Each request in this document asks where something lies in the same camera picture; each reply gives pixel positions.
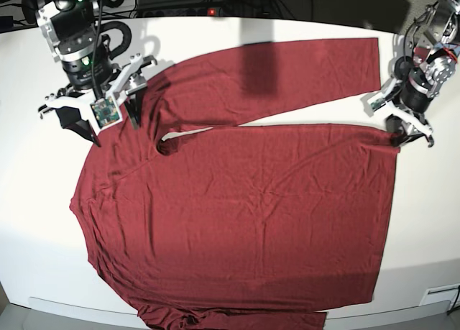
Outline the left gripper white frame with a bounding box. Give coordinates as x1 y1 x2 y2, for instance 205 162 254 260
367 81 434 147

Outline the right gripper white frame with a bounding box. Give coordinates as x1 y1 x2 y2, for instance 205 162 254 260
38 54 157 147

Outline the dark red long-sleeve shirt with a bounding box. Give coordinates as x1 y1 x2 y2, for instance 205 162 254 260
70 38 399 329

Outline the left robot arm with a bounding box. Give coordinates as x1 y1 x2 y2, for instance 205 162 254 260
49 0 459 147

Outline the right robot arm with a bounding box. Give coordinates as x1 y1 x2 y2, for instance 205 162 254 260
36 0 157 136

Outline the power strip with red light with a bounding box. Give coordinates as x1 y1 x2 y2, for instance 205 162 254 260
134 7 224 18

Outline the white label plate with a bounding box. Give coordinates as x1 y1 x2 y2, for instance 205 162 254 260
419 284 459 308

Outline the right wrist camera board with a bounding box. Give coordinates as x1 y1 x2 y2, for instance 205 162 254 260
91 98 120 129

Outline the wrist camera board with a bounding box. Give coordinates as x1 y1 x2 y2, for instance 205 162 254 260
369 97 386 111
91 98 120 129

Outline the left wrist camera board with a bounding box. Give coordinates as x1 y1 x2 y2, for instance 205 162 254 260
369 97 386 111

